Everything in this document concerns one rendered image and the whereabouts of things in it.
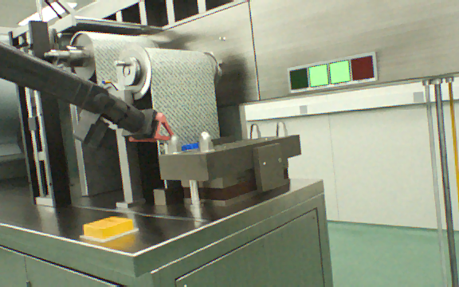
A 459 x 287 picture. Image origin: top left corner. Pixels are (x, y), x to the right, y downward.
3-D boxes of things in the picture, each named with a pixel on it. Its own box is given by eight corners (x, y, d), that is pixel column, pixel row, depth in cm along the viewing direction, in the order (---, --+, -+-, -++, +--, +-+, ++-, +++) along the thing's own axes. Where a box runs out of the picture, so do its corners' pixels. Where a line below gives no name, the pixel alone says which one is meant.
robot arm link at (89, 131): (102, 92, 81) (75, 78, 85) (74, 142, 80) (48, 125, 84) (135, 112, 92) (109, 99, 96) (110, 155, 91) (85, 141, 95)
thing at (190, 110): (158, 157, 103) (150, 85, 102) (219, 146, 120) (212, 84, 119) (160, 157, 102) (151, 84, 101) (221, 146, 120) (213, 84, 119)
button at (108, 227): (84, 237, 79) (82, 225, 79) (114, 226, 84) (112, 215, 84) (103, 241, 74) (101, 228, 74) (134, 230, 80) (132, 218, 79)
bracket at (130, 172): (115, 207, 106) (100, 92, 104) (135, 202, 111) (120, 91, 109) (126, 209, 102) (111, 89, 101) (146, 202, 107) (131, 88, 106)
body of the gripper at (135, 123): (151, 136, 94) (127, 123, 89) (126, 139, 100) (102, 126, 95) (159, 112, 96) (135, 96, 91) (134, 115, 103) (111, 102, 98)
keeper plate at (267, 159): (256, 191, 100) (252, 147, 99) (278, 183, 107) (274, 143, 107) (264, 192, 98) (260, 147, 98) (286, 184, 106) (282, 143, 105)
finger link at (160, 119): (176, 150, 99) (147, 135, 93) (158, 151, 104) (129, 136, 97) (183, 125, 101) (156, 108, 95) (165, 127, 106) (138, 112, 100)
